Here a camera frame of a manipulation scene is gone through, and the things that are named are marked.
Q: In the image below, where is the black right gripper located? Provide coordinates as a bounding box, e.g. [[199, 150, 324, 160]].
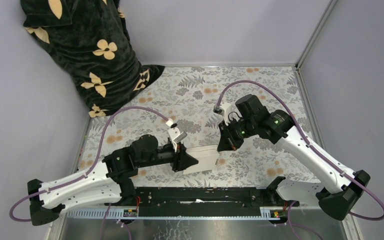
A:
[[217, 116, 257, 152]]

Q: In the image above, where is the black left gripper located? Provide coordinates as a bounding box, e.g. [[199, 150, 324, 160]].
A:
[[137, 141, 199, 174]]

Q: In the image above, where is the white cardboard paper box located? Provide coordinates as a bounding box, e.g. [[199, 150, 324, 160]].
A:
[[183, 144, 220, 175]]

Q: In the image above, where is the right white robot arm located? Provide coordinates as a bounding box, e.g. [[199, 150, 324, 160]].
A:
[[213, 94, 371, 221]]

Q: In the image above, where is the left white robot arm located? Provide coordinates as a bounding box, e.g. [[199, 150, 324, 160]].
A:
[[27, 134, 199, 226]]

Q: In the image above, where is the floral patterned table cloth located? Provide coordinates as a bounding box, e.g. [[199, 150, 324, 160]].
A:
[[77, 66, 317, 187]]

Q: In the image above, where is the black floral plush blanket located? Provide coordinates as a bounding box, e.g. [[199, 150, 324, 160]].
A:
[[20, 0, 165, 118]]

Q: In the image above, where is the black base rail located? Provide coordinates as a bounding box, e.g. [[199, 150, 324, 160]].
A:
[[112, 187, 292, 207]]

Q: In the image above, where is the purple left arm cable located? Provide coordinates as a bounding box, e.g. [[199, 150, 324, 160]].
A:
[[7, 106, 180, 223]]

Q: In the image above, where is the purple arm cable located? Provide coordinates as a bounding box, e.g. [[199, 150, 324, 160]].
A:
[[7, 106, 180, 223], [213, 80, 384, 221]]

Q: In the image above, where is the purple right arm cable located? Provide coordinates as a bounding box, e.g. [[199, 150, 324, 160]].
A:
[[213, 80, 384, 221]]

